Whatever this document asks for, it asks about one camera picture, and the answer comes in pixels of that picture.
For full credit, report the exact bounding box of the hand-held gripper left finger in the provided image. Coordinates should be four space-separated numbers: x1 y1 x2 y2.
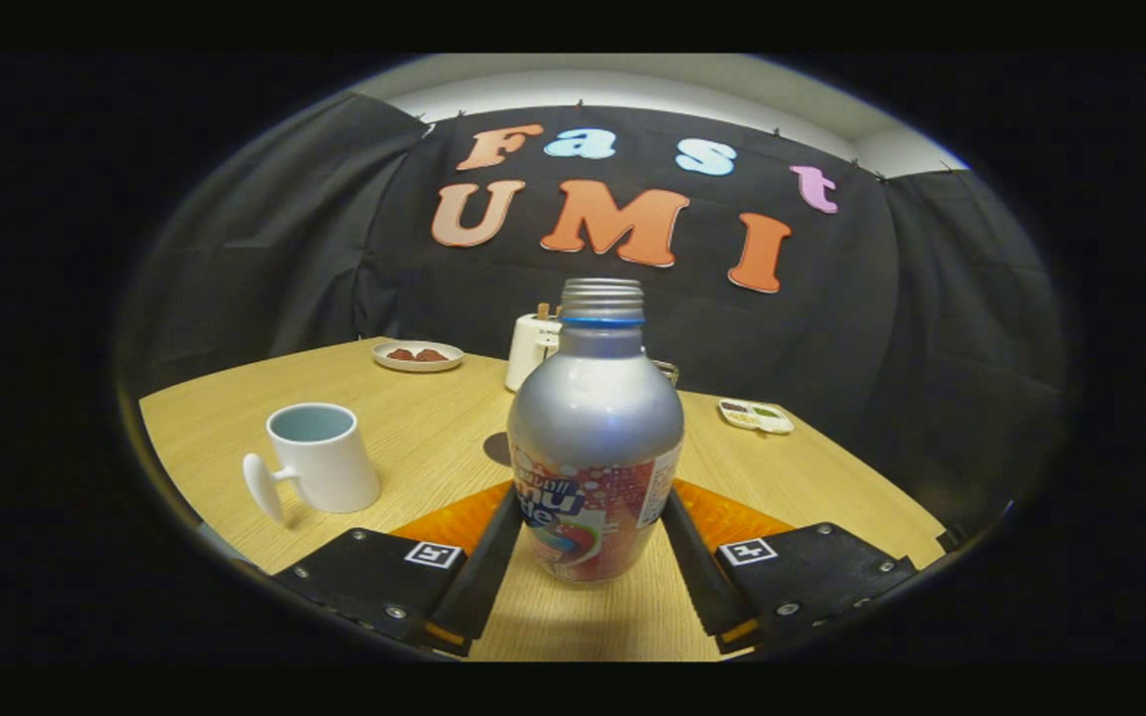
270 480 524 657

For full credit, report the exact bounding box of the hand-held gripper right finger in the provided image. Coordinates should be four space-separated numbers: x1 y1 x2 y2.
661 479 922 655

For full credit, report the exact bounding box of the silver juice bottle red label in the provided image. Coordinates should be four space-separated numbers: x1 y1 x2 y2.
507 278 685 583

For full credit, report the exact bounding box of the white cup with handle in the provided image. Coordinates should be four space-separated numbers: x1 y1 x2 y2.
242 403 382 526

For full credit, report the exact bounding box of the wooden table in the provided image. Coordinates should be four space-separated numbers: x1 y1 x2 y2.
139 338 949 662

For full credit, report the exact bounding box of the white divided condiment tray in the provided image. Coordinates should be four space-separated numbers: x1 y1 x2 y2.
717 399 796 436

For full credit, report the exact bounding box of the white round plate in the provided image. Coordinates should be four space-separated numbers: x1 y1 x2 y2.
371 340 466 374

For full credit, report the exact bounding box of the white toaster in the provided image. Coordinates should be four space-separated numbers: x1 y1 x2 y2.
504 312 564 393

